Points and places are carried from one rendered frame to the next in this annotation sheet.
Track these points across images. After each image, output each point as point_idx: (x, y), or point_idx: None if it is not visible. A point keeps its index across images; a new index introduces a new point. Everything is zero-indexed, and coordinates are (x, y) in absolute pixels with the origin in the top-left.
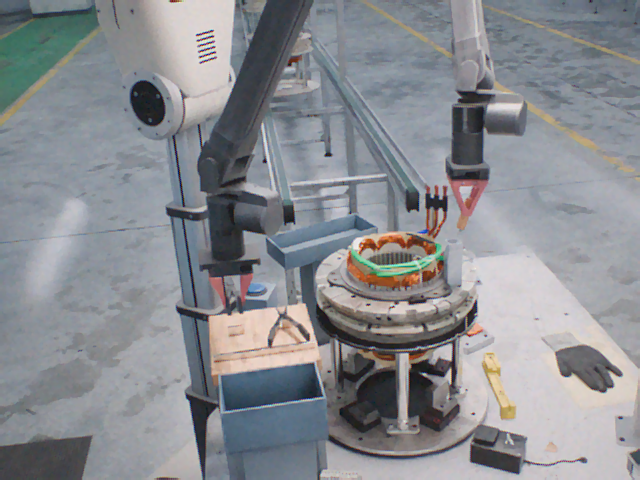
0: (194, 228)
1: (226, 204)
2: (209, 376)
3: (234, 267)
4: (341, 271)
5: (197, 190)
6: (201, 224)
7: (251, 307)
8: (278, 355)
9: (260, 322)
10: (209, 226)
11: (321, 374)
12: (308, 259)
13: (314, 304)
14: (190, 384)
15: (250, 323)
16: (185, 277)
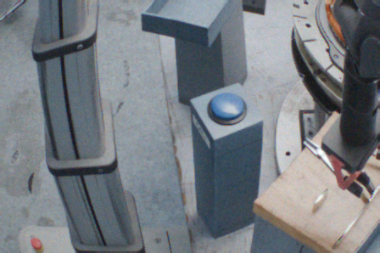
0: (81, 59)
1: (379, 80)
2: (107, 228)
3: (375, 143)
4: (340, 50)
5: (85, 8)
6: (91, 47)
7: (238, 140)
8: (377, 198)
9: (325, 170)
10: (356, 111)
11: (283, 163)
12: (224, 20)
13: (219, 66)
14: (70, 236)
15: (316, 178)
16: (59, 128)
